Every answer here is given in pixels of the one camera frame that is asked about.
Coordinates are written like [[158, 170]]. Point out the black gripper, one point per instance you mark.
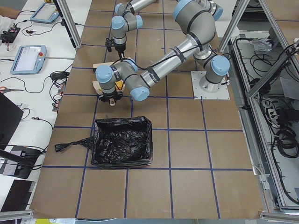
[[109, 95], [119, 48]]

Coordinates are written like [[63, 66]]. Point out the large yellow sponge piece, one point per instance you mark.
[[119, 85]]

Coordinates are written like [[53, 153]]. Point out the beige plastic dustpan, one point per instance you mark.
[[107, 89]]

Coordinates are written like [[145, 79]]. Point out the beige hand brush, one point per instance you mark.
[[117, 64]]

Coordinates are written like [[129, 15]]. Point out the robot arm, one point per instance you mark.
[[196, 19], [126, 20]]

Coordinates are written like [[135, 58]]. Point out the bin with black bag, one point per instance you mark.
[[118, 143]]

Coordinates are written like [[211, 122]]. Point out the black power adapter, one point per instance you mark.
[[59, 75]]

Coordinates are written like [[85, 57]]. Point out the blue teach pendant far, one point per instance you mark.
[[46, 13]]

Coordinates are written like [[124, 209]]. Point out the blue teach pendant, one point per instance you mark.
[[46, 13], [29, 60]]

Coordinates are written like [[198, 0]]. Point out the blue teach pendant near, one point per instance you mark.
[[29, 60]]

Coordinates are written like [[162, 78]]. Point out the black monitor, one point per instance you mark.
[[10, 116]]

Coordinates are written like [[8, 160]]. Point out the black laptop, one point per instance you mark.
[[18, 196]]

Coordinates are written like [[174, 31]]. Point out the aluminium frame post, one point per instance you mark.
[[68, 21]]

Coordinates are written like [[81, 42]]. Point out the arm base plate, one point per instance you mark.
[[202, 89]]

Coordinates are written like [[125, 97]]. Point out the orange handled scissors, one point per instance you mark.
[[4, 89]]

